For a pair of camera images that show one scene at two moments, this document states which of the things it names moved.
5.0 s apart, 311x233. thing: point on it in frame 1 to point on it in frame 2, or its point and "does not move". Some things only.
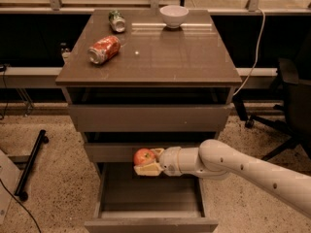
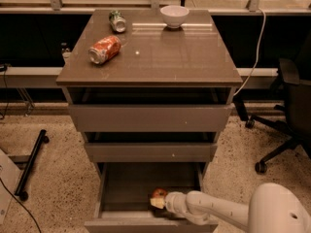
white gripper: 169,161 to 174,201
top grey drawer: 151,117 does not move
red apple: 143,156 to 159,193
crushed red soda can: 104,49 does not move
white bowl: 173,15 does not move
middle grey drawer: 123,151 does not move
